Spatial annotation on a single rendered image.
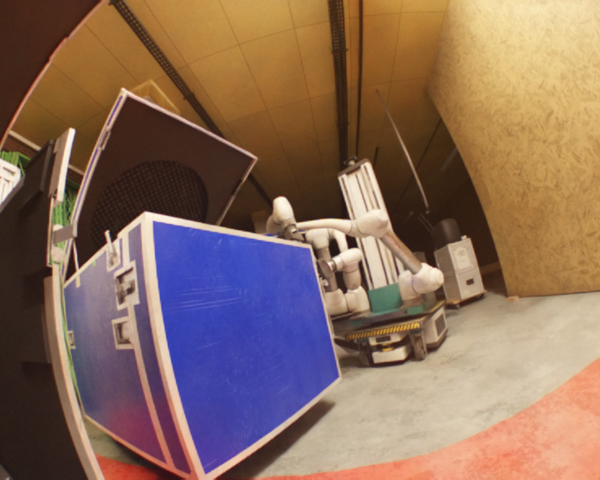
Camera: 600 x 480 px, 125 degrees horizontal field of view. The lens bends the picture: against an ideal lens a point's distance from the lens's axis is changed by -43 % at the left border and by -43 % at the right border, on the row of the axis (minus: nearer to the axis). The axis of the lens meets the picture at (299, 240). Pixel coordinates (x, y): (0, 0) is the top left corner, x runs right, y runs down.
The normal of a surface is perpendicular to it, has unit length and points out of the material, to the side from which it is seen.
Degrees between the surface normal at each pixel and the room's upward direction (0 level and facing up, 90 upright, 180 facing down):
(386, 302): 90
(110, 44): 180
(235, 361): 90
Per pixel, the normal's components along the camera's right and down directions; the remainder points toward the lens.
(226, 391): 0.84, -0.30
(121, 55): 0.22, 0.95
